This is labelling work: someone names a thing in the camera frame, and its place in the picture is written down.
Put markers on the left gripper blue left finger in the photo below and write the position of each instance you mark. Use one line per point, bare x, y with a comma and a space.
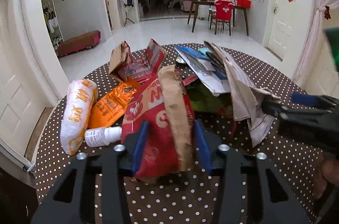
141, 140

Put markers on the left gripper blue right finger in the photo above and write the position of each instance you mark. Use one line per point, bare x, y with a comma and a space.
201, 144

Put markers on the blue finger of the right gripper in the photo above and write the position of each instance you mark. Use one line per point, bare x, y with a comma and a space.
304, 99

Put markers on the red brown paper snack bag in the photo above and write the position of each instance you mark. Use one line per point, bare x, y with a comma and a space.
164, 103

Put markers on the small white plastic bottle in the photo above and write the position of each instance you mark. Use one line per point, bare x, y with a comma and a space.
99, 137

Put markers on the right hand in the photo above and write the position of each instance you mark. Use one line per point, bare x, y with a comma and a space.
327, 172

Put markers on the orange snack packet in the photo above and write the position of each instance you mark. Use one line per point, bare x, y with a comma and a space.
112, 106

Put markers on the green crumpled wrapper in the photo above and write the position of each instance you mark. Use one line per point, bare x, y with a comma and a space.
202, 100

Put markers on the red torn cardboard box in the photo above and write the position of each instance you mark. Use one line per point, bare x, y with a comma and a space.
123, 65

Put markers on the white orange plastic bag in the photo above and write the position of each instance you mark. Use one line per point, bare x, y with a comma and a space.
81, 96

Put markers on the red gift bag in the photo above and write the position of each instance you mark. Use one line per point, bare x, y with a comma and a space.
243, 3

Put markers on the maroon upholstered bench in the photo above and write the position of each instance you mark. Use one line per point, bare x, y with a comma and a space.
87, 40

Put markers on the pink curtain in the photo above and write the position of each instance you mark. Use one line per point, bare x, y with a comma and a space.
313, 44

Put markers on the chair with red shirt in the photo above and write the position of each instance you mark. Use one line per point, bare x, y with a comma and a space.
222, 14

